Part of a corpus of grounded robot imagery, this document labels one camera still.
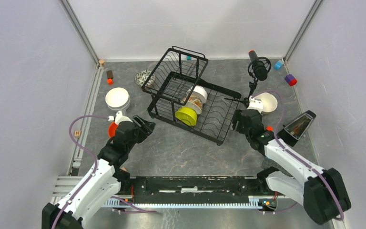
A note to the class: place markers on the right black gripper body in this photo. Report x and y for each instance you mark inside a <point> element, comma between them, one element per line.
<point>237,117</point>

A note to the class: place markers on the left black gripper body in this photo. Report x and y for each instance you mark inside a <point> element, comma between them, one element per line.
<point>138,131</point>

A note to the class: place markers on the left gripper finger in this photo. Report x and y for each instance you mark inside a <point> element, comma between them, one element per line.
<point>143,124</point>
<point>144,133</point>

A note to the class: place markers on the orange bowl rack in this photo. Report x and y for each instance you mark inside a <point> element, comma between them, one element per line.
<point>112,129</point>

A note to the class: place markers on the white bowl grey rim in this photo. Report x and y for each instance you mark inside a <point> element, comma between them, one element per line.
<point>122,108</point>

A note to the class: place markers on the beige ceramic bowl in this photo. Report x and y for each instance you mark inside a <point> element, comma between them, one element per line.
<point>269,101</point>

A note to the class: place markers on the lime green bowl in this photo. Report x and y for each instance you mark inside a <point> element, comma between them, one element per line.
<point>186,115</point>

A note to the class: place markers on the black wire dish rack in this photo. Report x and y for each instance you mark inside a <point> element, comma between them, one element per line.
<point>178,76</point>

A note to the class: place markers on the pink floral bowl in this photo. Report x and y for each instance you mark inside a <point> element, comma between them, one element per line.
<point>143,78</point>

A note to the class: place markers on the patterned cream bowl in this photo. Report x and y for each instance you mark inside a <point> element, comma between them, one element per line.
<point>195,103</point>

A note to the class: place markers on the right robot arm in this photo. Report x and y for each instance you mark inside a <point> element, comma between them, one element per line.
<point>320,191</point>

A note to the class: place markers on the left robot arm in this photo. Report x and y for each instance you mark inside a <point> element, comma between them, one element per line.
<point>104,180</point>

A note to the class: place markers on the grey lego baseplate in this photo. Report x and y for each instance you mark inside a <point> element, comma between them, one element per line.
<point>267,163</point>

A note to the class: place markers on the wooden letter cube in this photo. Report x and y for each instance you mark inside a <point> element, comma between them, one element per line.
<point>77,133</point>

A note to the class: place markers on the black microphone on tripod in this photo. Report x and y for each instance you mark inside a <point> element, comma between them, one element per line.
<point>258,70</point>

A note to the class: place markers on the orange cube left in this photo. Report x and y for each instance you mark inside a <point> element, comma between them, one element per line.
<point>110,81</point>

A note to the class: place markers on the brown block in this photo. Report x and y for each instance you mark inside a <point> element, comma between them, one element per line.
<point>109,74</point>

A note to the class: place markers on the purple red block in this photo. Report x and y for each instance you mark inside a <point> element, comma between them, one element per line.
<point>290,80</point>

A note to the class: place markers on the blue block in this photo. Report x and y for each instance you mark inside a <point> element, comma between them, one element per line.
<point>278,64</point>

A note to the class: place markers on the wooden cube corner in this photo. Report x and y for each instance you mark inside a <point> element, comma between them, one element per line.
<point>101,62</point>

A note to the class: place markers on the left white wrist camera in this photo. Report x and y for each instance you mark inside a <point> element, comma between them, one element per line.
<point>120,117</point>

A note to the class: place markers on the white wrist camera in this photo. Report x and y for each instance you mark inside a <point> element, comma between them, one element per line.
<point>255,104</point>
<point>120,117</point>

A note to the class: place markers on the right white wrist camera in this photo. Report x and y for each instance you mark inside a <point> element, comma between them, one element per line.
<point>255,104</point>

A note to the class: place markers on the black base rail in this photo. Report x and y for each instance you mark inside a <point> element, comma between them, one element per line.
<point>195,189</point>

